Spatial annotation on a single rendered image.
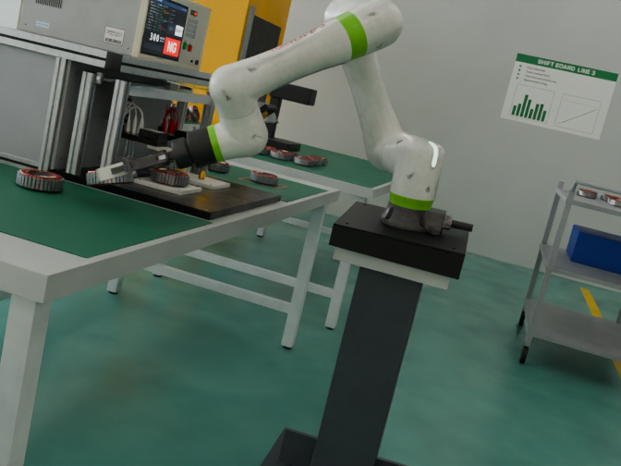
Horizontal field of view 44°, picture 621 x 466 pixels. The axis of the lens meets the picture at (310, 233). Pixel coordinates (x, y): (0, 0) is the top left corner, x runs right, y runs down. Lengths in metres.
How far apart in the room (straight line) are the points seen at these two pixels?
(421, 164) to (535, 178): 5.31
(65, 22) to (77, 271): 1.11
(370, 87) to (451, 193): 5.29
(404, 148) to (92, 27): 0.94
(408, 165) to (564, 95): 5.35
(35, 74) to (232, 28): 3.82
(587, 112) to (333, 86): 2.38
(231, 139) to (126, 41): 0.54
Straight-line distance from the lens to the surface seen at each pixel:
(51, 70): 2.22
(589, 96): 7.42
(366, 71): 2.16
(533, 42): 7.43
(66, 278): 1.38
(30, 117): 2.25
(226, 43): 5.96
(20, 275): 1.35
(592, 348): 4.26
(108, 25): 2.29
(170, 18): 2.38
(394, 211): 2.15
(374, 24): 1.95
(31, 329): 1.40
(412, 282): 2.14
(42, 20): 2.40
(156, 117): 2.69
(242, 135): 1.85
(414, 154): 2.11
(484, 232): 7.43
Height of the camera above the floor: 1.13
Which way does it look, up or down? 10 degrees down
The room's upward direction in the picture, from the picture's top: 13 degrees clockwise
